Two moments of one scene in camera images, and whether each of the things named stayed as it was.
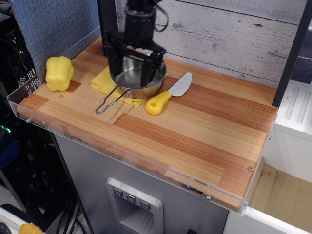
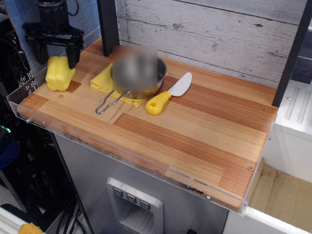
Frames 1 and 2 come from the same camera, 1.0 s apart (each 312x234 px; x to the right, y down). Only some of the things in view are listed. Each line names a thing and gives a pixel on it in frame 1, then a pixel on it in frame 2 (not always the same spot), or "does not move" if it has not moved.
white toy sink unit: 280,201 does not move
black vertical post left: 108,18 does not move
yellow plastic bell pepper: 59,72 does not move
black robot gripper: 136,42 → 53,28
